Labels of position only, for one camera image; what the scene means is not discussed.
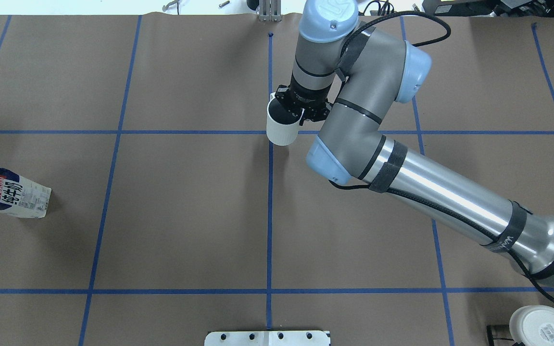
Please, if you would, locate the black wire cup rack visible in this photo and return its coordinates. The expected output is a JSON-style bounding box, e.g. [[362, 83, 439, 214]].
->
[[485, 324, 522, 346]]

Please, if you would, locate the blue white milk carton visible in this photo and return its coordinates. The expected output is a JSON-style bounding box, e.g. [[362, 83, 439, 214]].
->
[[0, 167, 52, 219]]

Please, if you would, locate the black laptop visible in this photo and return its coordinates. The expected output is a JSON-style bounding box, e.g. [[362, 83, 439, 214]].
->
[[422, 0, 499, 17]]

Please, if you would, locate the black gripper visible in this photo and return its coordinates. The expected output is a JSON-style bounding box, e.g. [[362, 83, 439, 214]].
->
[[270, 85, 332, 125]]

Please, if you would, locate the aluminium frame post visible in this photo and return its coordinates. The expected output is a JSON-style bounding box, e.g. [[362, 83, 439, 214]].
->
[[256, 0, 283, 23]]

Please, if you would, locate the white mug with handle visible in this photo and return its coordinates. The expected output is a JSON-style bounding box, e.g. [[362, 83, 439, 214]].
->
[[266, 98, 302, 147]]

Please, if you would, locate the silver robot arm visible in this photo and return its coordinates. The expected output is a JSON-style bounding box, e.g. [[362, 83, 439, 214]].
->
[[266, 0, 554, 289]]

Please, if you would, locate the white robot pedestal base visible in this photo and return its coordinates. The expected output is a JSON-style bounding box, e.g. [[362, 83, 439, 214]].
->
[[204, 330, 332, 346]]

